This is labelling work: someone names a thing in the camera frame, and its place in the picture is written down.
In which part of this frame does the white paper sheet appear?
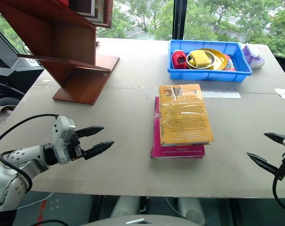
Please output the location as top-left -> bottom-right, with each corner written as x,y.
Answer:
274,88 -> 285,100

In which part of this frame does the blue plastic bin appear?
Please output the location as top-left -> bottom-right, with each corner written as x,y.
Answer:
167,39 -> 253,82

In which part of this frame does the magenta book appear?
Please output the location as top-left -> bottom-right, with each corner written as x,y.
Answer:
150,96 -> 206,159

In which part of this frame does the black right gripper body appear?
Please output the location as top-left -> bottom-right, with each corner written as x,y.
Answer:
275,147 -> 285,181

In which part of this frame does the red-brown wooden bookshelf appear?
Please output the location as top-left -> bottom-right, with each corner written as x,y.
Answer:
0,0 -> 120,106

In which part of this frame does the orange snack packet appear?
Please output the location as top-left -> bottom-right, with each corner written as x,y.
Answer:
221,54 -> 238,72

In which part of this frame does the clear tape strip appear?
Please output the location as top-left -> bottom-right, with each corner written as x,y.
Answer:
202,91 -> 242,99

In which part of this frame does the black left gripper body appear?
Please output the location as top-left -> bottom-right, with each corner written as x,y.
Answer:
67,131 -> 87,162

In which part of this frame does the thin white floor cable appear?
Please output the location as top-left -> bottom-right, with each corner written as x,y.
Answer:
23,192 -> 55,210

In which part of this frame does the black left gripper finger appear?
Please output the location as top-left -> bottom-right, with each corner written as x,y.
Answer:
75,126 -> 106,139
82,140 -> 115,161

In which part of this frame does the black window frame post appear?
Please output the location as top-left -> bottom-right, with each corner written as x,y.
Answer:
172,0 -> 187,40

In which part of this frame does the yellow bowl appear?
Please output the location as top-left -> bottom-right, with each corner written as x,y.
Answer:
186,48 -> 228,71

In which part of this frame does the orange book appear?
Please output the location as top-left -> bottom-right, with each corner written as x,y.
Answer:
158,83 -> 214,147

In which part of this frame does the yellow sponge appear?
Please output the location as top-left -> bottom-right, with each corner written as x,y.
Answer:
190,50 -> 212,68

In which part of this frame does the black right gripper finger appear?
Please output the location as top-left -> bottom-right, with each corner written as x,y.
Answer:
246,152 -> 280,175
263,132 -> 285,145

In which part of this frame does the red toy shoe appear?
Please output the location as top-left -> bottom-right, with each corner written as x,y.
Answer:
171,49 -> 188,70

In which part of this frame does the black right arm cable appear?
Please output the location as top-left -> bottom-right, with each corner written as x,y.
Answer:
272,162 -> 285,215

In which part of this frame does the grey rounded robot leg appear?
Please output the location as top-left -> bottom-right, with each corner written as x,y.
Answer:
110,196 -> 141,218
177,197 -> 207,225

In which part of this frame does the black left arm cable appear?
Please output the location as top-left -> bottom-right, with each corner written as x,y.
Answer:
0,113 -> 60,193

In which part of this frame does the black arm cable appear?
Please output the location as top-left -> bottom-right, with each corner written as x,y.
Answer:
272,162 -> 285,215
0,113 -> 60,193

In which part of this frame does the purple white plastic bag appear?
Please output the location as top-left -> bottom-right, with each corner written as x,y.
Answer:
242,43 -> 266,69

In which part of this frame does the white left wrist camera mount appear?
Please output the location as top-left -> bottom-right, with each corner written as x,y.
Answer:
51,115 -> 76,165

